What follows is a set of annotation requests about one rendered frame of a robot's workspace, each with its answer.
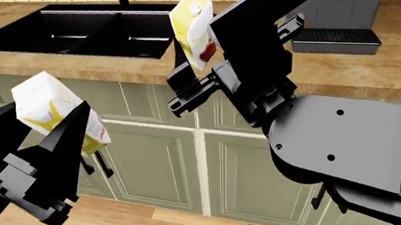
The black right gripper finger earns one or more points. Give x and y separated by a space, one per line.
182 75
247 23

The white carton with yellow-green print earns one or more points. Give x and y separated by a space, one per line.
45 104

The white carton with red fruit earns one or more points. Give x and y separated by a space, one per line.
191 28

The sage green drawer front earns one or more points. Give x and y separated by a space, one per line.
141 101

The sage green cabinet door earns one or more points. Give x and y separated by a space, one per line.
243 179
147 169

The grey coffee machine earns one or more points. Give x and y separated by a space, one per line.
344 4

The black double kitchen sink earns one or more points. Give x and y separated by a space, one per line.
80 32

